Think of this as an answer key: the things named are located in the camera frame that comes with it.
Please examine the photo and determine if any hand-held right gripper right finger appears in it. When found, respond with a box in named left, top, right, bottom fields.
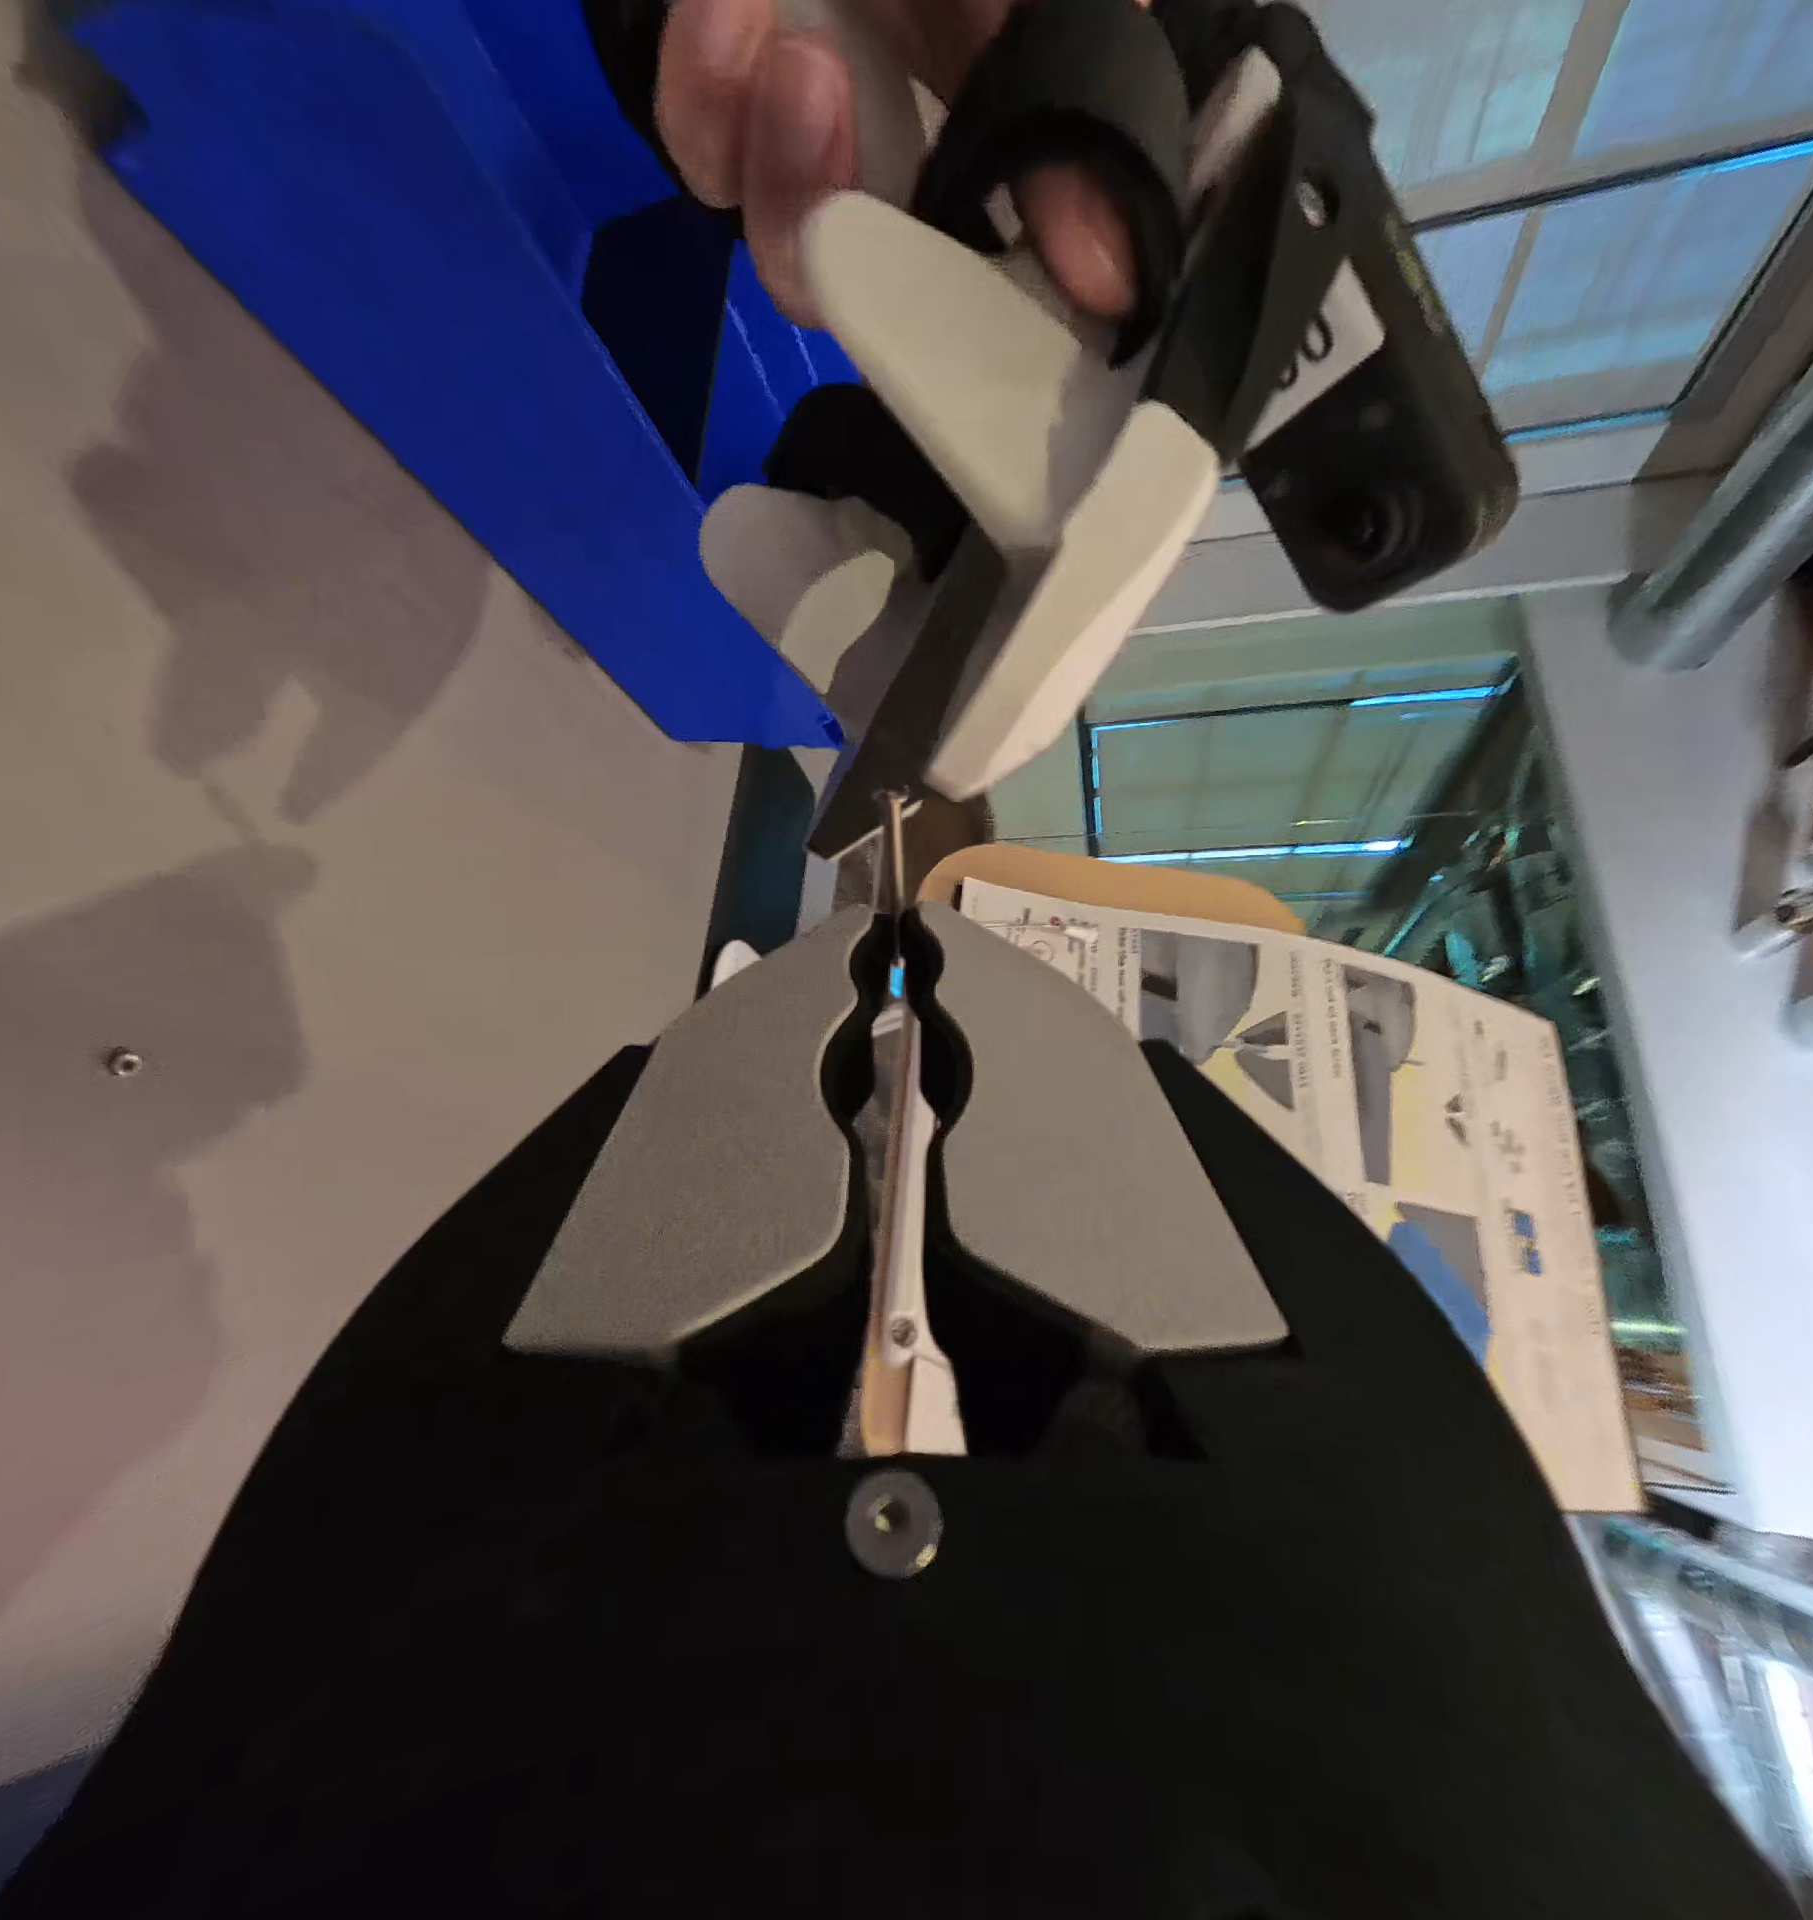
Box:
left=912, top=901, right=1291, bottom=1358

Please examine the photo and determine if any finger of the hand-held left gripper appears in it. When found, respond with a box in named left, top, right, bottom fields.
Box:
left=804, top=193, right=1225, bottom=860
left=696, top=483, right=925, bottom=696

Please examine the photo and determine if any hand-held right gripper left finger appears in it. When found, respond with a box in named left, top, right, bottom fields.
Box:
left=503, top=904, right=877, bottom=1364

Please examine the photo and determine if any blue divided plastic bin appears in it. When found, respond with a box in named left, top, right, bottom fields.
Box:
left=67, top=0, right=867, bottom=750

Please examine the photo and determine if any white document stand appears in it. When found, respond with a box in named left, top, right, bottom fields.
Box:
left=838, top=996, right=971, bottom=1461

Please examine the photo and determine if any large paned window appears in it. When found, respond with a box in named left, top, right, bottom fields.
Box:
left=1295, top=0, right=1813, bottom=450

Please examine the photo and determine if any printed instruction sheet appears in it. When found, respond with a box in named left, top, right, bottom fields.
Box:
left=955, top=877, right=1648, bottom=1514

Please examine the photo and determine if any shiny metal pole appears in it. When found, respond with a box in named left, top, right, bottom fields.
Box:
left=1609, top=292, right=1813, bottom=672

